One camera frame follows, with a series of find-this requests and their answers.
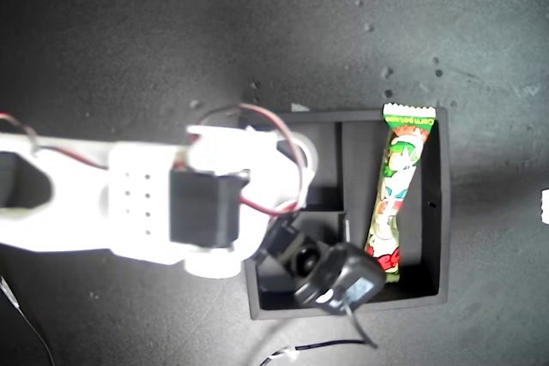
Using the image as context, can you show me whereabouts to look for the arm red servo wire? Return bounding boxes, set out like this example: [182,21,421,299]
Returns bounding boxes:
[0,112,108,170]
[190,103,312,217]

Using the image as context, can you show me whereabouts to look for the black camera box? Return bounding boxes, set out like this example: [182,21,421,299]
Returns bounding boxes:
[293,242,386,318]

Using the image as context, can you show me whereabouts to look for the black compartment tray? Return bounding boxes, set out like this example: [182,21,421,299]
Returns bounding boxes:
[244,107,450,321]

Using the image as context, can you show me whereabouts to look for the green printed snack bar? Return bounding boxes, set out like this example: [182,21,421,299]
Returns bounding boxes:
[364,103,437,285]

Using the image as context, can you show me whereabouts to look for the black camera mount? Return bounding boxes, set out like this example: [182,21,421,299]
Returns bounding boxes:
[256,213,330,279]

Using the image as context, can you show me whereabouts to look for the black camera cable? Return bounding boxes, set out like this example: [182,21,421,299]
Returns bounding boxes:
[256,309,379,366]

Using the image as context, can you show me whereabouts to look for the thin grey wire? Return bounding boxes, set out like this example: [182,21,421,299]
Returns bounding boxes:
[0,275,57,366]

